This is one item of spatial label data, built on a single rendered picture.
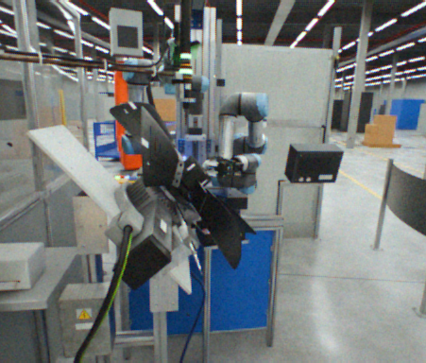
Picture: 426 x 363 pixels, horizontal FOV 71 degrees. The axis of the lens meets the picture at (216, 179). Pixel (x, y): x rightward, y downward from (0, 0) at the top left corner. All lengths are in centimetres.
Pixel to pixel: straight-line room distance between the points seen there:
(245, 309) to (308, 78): 223
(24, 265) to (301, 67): 278
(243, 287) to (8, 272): 119
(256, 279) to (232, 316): 27
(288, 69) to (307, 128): 61
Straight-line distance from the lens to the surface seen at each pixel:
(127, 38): 510
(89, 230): 107
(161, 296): 117
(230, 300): 189
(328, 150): 165
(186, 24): 116
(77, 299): 110
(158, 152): 84
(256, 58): 306
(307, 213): 346
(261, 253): 177
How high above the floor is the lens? 144
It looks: 14 degrees down
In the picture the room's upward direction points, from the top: 1 degrees clockwise
